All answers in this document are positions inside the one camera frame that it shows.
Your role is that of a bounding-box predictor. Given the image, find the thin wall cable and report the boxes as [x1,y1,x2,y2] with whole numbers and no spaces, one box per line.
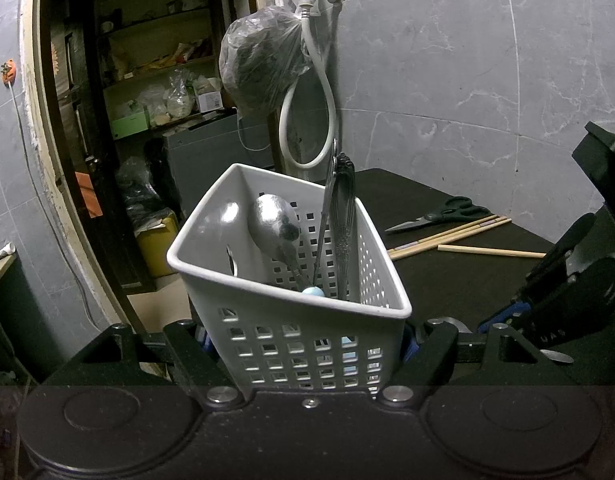
[6,82,105,328]

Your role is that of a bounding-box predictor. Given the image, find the wooden door frame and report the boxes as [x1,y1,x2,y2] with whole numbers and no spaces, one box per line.
[20,0,283,331]

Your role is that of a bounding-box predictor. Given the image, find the grey cabinet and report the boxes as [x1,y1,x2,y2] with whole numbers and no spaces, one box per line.
[162,112,278,208]

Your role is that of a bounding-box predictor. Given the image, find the green box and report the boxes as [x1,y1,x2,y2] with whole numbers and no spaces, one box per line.
[110,111,151,141]

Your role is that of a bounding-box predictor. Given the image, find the ornate metal knife handle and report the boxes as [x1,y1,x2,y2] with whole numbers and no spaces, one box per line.
[335,152,357,302]

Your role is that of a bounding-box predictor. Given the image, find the steel fork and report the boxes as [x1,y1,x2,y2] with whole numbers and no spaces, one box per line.
[312,140,338,283]

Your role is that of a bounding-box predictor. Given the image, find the purple-banded wooden chopstick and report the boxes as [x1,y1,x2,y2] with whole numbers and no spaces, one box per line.
[389,215,499,253]
[387,218,512,262]

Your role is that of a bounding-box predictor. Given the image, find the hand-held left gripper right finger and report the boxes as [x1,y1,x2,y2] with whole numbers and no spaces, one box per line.
[375,319,581,407]

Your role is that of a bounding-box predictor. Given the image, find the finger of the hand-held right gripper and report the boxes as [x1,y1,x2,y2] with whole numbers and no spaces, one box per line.
[520,260,615,356]
[477,217,595,335]

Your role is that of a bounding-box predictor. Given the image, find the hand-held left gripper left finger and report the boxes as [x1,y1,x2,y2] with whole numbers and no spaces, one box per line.
[34,319,245,407]

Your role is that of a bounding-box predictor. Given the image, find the white hose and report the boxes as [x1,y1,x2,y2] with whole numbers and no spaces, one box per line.
[278,2,338,168]

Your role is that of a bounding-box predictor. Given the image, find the dark-handled kitchen scissors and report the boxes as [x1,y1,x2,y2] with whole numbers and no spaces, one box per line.
[384,196,489,234]

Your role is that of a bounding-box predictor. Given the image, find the storage shelf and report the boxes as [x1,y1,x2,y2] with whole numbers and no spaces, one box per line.
[94,0,228,131]

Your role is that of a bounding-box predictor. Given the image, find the black plastic bag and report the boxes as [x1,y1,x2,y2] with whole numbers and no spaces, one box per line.
[114,156,174,223]

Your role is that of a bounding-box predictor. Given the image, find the white perforated utensil basket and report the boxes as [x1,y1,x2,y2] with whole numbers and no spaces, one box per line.
[166,162,413,401]

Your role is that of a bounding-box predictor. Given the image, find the pile of white plastic bags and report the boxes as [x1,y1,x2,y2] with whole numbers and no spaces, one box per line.
[136,72,197,128]

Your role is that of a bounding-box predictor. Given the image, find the yellow plastic container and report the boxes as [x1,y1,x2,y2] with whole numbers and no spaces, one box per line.
[136,211,180,278]

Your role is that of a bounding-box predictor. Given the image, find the clear bag with dark contents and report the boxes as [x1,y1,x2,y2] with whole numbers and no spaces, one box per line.
[218,6,313,118]

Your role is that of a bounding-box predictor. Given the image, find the orange sheet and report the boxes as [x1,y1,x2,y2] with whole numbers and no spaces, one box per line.
[74,171,103,218]

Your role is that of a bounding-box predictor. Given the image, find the large round steel serving spoon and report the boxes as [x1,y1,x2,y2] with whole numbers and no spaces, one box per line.
[427,316,574,365]

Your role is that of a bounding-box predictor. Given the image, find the dark wooden door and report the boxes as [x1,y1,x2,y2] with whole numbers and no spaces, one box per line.
[52,25,128,291]

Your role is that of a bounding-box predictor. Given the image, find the white carton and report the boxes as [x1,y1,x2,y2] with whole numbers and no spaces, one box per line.
[194,90,224,112]

